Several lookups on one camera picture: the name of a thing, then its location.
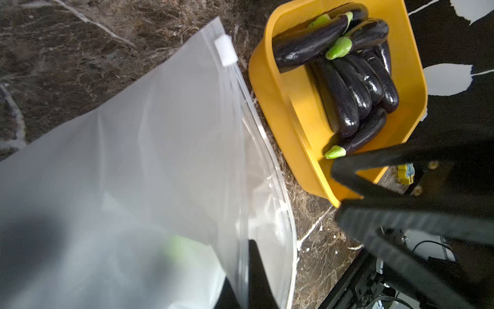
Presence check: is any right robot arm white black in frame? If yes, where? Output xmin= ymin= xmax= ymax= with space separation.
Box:
xmin=331 ymin=126 xmax=493 ymax=308

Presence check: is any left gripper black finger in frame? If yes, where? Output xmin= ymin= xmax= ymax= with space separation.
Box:
xmin=214 ymin=239 xmax=279 ymax=309

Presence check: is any clear zip-top bag top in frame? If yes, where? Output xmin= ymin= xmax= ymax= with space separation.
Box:
xmin=1 ymin=18 xmax=297 ymax=308

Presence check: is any yellow plastic tray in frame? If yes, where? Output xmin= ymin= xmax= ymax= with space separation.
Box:
xmin=248 ymin=0 xmax=428 ymax=206

